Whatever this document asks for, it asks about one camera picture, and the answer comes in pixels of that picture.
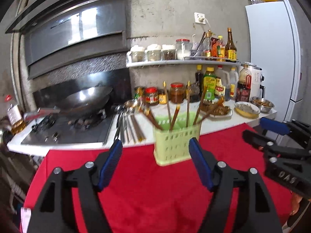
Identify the wooden chopstick gold tip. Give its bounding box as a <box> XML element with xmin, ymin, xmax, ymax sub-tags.
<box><xmin>193</xmin><ymin>97</ymin><xmax>225</xmax><ymax>124</ymax></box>
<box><xmin>163</xmin><ymin>81</ymin><xmax>172</xmax><ymax>125</ymax></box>
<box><xmin>143</xmin><ymin>108</ymin><xmax>163</xmax><ymax>130</ymax></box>
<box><xmin>136</xmin><ymin>99</ymin><xmax>163</xmax><ymax>130</ymax></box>
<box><xmin>193</xmin><ymin>86</ymin><xmax>207</xmax><ymax>125</ymax></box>
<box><xmin>186</xmin><ymin>81</ymin><xmax>190</xmax><ymax>127</ymax></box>
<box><xmin>169</xmin><ymin>104</ymin><xmax>180</xmax><ymax>131</ymax></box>

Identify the white kitchen appliance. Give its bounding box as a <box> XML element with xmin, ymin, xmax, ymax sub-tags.
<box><xmin>242</xmin><ymin>62</ymin><xmax>265</xmax><ymax>101</ymax></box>

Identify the person's right hand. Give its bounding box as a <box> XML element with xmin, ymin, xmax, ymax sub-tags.
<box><xmin>290</xmin><ymin>193</ymin><xmax>303</xmax><ymax>216</ymax></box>

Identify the smartphone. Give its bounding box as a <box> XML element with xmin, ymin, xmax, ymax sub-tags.
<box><xmin>21</xmin><ymin>207</ymin><xmax>32</xmax><ymax>233</ymax></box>

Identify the steel bowl with food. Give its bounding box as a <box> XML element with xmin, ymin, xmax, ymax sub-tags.
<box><xmin>250</xmin><ymin>97</ymin><xmax>275</xmax><ymax>113</ymax></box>

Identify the yellow bowl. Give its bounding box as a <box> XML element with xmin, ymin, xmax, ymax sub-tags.
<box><xmin>234</xmin><ymin>102</ymin><xmax>260</xmax><ymax>119</ymax></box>

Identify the plate of cooked food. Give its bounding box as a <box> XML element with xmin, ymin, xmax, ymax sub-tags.
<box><xmin>200</xmin><ymin>100</ymin><xmax>233</xmax><ymax>119</ymax></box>

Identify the red tablecloth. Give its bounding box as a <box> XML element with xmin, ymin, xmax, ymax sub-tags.
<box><xmin>24</xmin><ymin>124</ymin><xmax>292</xmax><ymax>232</ymax></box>

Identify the gas stove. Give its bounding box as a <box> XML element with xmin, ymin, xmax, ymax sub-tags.
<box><xmin>22</xmin><ymin>114</ymin><xmax>114</xmax><ymax>146</ymax></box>

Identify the large soy sauce jug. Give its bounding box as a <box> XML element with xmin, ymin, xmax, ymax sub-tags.
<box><xmin>215</xmin><ymin>65</ymin><xmax>230</xmax><ymax>101</ymax></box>

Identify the cooking oil bottle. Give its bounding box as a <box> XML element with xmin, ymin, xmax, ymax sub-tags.
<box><xmin>5</xmin><ymin>95</ymin><xmax>26</xmax><ymax>135</ymax></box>

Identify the green sauce bottle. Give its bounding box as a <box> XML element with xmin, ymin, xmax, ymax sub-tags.
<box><xmin>203</xmin><ymin>67</ymin><xmax>216</xmax><ymax>100</ymax></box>

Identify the green plastic utensil holder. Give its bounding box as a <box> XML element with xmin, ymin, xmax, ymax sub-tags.
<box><xmin>153</xmin><ymin>111</ymin><xmax>201</xmax><ymax>166</ymax></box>

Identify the steel wok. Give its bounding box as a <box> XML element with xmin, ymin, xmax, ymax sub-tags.
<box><xmin>23</xmin><ymin>86</ymin><xmax>113</xmax><ymax>122</ymax></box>

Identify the white refrigerator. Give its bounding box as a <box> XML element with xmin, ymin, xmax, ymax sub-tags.
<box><xmin>246</xmin><ymin>0</ymin><xmax>303</xmax><ymax>122</ymax></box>

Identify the dark soy sauce bottle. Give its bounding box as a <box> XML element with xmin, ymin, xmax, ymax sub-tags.
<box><xmin>195</xmin><ymin>64</ymin><xmax>204</xmax><ymax>96</ymax></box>

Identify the brown vinegar bottle on shelf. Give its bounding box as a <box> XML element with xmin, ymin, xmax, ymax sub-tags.
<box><xmin>225</xmin><ymin>28</ymin><xmax>237</xmax><ymax>62</ymax></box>

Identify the brown sauce glass jar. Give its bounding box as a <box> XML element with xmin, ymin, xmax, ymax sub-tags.
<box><xmin>170</xmin><ymin>82</ymin><xmax>184</xmax><ymax>104</ymax></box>

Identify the small steel bowl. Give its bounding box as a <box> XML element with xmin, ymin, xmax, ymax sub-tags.
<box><xmin>124</xmin><ymin>99</ymin><xmax>141</xmax><ymax>111</ymax></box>

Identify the red lid chili jar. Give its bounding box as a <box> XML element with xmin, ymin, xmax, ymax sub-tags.
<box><xmin>144</xmin><ymin>87</ymin><xmax>159</xmax><ymax>106</ymax></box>

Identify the clear glass jar red lid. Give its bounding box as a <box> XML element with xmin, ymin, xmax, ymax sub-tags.
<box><xmin>176</xmin><ymin>38</ymin><xmax>192</xmax><ymax>60</ymax></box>

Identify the range hood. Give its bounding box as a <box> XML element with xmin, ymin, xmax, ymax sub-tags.
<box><xmin>6</xmin><ymin>0</ymin><xmax>128</xmax><ymax>79</ymax></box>

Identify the wall power socket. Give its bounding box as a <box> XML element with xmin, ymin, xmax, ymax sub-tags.
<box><xmin>194</xmin><ymin>12</ymin><xmax>206</xmax><ymax>25</ymax></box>

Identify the white wall shelf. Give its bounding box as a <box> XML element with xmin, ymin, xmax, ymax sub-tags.
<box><xmin>126</xmin><ymin>60</ymin><xmax>241</xmax><ymax>68</ymax></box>

